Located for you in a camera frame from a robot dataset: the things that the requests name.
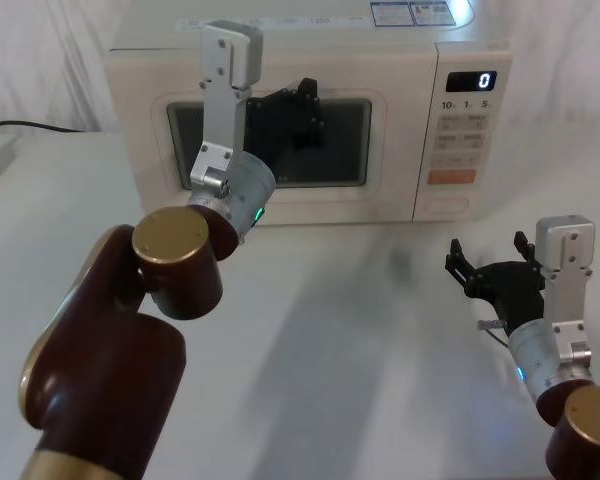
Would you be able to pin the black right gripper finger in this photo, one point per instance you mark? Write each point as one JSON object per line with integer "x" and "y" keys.
{"x": 527, "y": 250}
{"x": 460, "y": 262}

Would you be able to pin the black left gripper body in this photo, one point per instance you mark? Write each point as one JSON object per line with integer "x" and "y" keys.
{"x": 270, "y": 125}

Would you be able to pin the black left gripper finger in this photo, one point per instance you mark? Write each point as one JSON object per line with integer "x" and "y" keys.
{"x": 307, "y": 90}
{"x": 314, "y": 125}

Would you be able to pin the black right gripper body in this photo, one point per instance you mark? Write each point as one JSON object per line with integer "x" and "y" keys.
{"x": 515, "y": 290}

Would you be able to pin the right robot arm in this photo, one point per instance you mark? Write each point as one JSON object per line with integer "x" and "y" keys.
{"x": 565, "y": 310}

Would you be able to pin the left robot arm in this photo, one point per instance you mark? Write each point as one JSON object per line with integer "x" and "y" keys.
{"x": 105, "y": 375}

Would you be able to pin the cream microwave oven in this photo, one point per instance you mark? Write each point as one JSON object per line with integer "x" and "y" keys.
{"x": 330, "y": 60}

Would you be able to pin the white table cloth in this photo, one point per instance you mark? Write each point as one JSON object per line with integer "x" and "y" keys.
{"x": 340, "y": 360}

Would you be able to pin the white curtain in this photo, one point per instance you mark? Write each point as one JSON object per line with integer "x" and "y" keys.
{"x": 40, "y": 60}

